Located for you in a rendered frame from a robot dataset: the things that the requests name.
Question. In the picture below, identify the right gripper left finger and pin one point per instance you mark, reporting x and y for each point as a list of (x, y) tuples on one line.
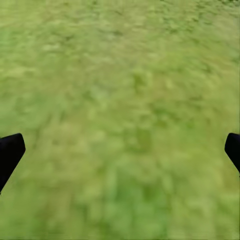
[(12, 148)]

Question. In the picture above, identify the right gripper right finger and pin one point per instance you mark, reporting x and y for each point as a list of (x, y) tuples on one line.
[(232, 149)]

